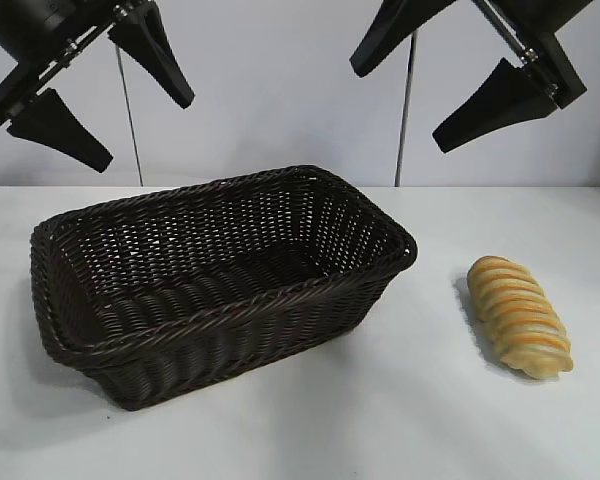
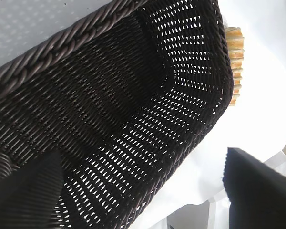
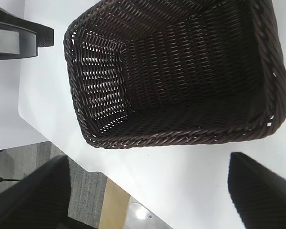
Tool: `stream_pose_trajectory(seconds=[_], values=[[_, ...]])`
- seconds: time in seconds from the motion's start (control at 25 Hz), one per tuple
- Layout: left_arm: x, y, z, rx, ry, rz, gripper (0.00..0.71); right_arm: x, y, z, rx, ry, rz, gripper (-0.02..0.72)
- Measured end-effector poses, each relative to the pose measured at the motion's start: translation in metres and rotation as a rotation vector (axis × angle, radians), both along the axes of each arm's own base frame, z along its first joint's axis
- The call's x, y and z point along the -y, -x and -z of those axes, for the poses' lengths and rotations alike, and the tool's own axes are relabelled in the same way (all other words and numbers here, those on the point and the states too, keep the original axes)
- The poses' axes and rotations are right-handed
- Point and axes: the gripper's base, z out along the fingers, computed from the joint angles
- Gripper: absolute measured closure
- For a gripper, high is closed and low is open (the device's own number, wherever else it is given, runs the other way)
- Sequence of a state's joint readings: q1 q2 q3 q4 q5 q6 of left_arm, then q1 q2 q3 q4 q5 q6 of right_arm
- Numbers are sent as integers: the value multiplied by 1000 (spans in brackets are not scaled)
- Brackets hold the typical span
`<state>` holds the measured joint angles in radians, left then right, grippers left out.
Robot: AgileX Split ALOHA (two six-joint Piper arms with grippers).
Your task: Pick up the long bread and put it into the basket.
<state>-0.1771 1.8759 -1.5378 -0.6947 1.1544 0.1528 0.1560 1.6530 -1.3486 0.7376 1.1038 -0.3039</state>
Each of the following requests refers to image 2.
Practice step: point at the dark brown wicker basket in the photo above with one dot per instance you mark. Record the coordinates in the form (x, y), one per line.
(85, 95)

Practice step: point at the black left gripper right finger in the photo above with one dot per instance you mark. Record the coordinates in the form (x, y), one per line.
(264, 202)

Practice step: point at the long striped bread loaf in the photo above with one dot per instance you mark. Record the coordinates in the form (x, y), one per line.
(236, 47)

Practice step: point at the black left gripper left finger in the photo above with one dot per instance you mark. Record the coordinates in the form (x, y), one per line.
(26, 202)

